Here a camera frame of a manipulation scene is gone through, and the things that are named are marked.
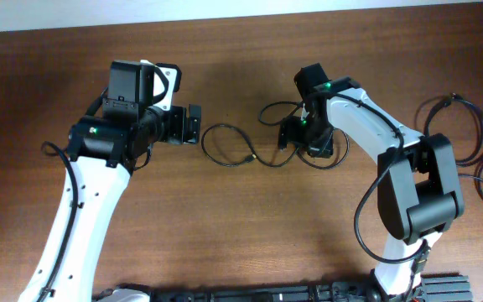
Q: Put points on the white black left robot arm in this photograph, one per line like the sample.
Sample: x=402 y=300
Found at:
x=134 y=112

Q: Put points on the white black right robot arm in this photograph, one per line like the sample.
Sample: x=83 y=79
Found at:
x=417 y=184

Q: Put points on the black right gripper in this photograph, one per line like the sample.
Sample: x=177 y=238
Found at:
x=289 y=130

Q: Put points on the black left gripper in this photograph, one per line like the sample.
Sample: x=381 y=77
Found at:
x=177 y=132

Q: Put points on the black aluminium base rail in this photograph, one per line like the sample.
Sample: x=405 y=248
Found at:
x=450 y=288

